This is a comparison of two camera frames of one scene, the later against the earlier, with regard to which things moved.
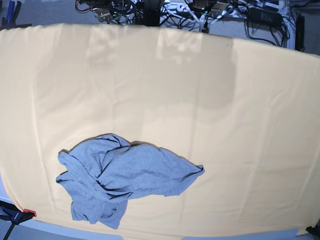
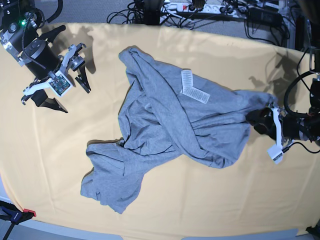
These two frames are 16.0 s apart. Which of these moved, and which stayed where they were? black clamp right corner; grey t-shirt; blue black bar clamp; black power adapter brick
Moved: grey t-shirt
Stayed: black power adapter brick; blue black bar clamp; black clamp right corner
